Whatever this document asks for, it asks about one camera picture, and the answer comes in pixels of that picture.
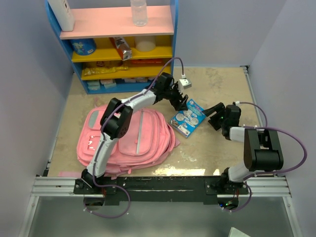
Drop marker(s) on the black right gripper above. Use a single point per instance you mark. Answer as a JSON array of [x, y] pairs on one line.
[[218, 107]]

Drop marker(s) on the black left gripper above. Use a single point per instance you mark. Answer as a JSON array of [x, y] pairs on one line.
[[178, 105]]

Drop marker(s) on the pink student backpack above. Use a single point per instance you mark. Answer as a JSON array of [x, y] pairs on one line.
[[148, 142]]

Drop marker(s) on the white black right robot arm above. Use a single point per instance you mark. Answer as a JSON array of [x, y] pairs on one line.
[[261, 148]]

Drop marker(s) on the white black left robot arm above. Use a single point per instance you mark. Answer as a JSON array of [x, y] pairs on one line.
[[116, 120]]

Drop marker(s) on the orange silver snack bag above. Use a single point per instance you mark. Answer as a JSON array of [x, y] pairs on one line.
[[122, 47]]

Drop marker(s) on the pale green tissue pack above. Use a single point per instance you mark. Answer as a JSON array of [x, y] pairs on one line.
[[93, 85]]

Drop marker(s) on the orange flat box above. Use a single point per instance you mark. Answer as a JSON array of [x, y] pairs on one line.
[[146, 61]]

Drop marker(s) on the blue shelf with coloured boards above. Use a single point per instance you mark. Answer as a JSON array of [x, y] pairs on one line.
[[109, 54]]

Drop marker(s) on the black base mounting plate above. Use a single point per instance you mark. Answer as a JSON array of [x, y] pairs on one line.
[[203, 189]]

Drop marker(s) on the red yellow snack box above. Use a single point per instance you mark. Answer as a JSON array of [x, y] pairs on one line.
[[100, 63]]

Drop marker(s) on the yellow snack packet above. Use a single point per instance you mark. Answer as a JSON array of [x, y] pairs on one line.
[[103, 70]]

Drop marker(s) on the clear plastic water bottle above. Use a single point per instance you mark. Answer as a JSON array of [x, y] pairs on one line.
[[139, 12]]

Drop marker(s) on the blue snack canister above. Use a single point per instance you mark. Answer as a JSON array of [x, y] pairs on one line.
[[83, 47]]

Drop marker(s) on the white paper corner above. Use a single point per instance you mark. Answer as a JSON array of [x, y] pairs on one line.
[[236, 233]]

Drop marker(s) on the white rectangular device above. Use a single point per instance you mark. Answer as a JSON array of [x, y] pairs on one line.
[[63, 14]]

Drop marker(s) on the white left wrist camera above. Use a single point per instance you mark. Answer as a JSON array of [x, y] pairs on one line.
[[184, 82]]

